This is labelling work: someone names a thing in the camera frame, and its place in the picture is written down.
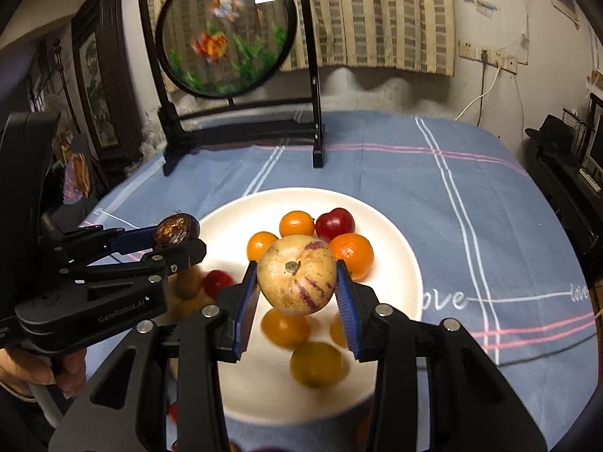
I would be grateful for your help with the medium orange mandarin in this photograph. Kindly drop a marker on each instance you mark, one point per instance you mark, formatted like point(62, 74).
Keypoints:
point(353, 254)

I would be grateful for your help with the red cherry tomato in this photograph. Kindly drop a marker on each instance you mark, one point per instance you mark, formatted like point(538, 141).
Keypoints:
point(217, 282)

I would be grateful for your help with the small orange tangerine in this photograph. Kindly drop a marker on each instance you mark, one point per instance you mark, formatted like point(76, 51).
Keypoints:
point(297, 223)

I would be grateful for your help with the person's left hand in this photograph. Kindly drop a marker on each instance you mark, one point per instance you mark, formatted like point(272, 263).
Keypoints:
point(28, 369)

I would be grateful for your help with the orange yellow persimmon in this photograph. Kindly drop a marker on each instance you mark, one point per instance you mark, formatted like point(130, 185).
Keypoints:
point(285, 327)

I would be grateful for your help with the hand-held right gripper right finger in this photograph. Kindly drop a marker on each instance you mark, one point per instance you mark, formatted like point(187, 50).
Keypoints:
point(346, 308)

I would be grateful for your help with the black side rack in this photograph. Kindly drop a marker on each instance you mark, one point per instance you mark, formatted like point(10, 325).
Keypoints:
point(565, 188)

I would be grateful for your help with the blue striped tablecloth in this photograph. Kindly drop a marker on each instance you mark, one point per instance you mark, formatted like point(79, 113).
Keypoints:
point(400, 165)

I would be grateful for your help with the white oval plate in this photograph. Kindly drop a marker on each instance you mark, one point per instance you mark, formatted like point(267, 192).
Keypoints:
point(400, 263)

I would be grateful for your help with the large dark water chestnut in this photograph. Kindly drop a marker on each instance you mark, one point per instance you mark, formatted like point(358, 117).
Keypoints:
point(176, 229)

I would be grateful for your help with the striped curtain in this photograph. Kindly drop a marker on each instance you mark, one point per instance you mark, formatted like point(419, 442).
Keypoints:
point(377, 14)

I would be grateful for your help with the round fish screen ornament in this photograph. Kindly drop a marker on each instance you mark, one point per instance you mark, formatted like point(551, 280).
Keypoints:
point(226, 33)

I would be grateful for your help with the dark red tomato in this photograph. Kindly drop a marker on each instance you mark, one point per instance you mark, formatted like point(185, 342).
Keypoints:
point(334, 223)

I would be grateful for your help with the orange pink bag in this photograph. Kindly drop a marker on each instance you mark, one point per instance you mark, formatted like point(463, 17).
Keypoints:
point(77, 176)

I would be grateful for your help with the black hat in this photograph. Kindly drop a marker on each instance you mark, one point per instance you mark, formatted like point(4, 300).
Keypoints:
point(551, 134)

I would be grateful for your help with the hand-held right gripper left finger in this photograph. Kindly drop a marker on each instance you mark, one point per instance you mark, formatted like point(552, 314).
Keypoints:
point(246, 313)

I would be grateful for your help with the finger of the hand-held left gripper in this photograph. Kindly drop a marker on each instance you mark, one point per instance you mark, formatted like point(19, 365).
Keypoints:
point(134, 240)
point(183, 254)

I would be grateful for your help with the small yellow green fruit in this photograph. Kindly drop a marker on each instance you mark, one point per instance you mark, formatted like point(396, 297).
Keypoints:
point(316, 363)

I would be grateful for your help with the striped pepino melon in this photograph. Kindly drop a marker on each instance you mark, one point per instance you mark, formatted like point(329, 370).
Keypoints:
point(294, 278)

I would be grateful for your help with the dark framed painting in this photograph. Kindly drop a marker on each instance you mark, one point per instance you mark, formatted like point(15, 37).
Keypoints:
point(96, 89)

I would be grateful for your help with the white wall socket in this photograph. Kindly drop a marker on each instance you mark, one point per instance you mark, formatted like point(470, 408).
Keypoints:
point(490, 56)

